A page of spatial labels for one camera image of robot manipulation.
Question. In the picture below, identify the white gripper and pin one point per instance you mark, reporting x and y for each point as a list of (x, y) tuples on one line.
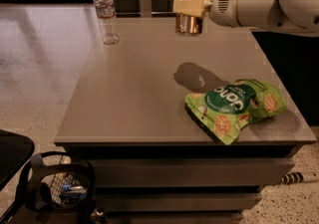
[(221, 4)]

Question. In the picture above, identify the orange drink can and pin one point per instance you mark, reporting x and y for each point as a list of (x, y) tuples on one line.
[(188, 25)]

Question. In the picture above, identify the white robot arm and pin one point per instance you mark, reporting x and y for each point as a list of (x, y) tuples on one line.
[(294, 17)]

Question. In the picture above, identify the clear plastic water bottle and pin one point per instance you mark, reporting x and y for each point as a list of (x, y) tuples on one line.
[(106, 14)]

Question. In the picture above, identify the green snack bag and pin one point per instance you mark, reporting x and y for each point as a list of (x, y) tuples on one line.
[(225, 111)]

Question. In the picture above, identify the grey drawer cabinet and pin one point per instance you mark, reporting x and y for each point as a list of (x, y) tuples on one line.
[(153, 164)]

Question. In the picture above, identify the striped pole on floor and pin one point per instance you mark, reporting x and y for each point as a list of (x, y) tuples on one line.
[(298, 177)]

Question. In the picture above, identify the black mesh waste basket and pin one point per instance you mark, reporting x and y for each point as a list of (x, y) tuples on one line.
[(55, 188)]

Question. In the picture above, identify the metal rail on wall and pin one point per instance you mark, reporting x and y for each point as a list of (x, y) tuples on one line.
[(147, 14)]

